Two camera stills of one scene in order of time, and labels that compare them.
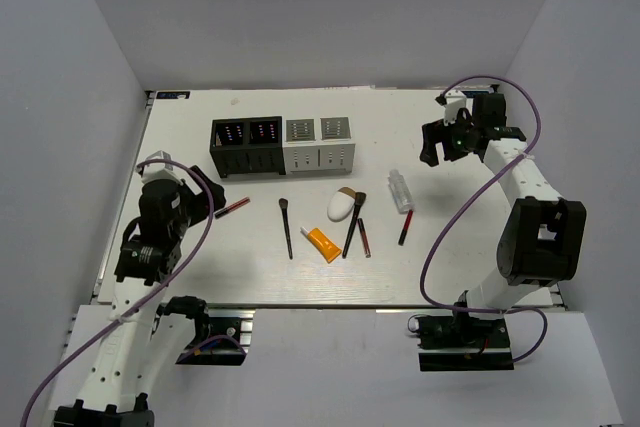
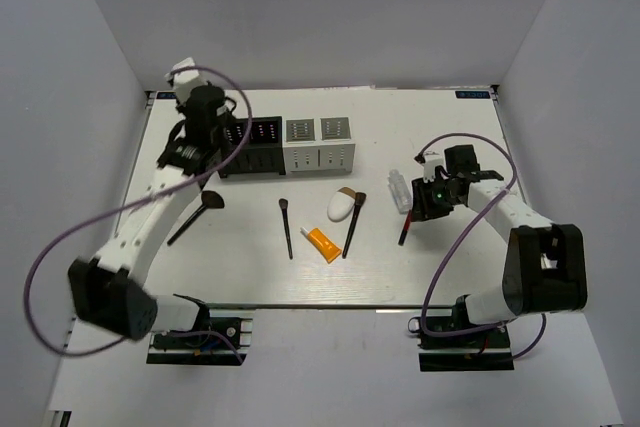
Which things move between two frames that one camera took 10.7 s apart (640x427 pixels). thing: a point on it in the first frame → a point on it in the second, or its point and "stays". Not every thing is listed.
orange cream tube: x=326 y=247 stays
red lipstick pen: x=405 y=228 stays
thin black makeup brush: x=283 y=202 stays
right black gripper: x=434 y=133 → x=422 y=209
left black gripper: x=203 y=199 → x=181 y=110
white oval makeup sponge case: x=341 y=204 stays
